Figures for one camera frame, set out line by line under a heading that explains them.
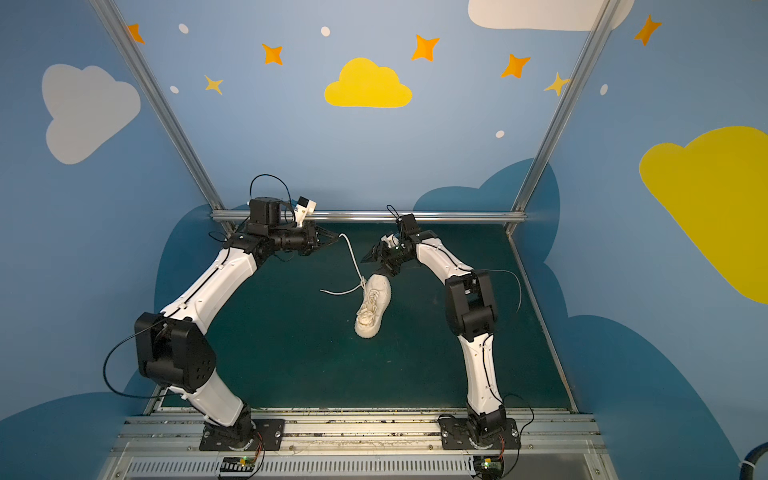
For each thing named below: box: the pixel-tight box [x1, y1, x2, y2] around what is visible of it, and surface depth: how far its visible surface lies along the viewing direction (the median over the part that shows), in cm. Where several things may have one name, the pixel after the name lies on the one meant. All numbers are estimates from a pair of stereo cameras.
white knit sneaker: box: [355, 274, 392, 338], surface depth 95 cm
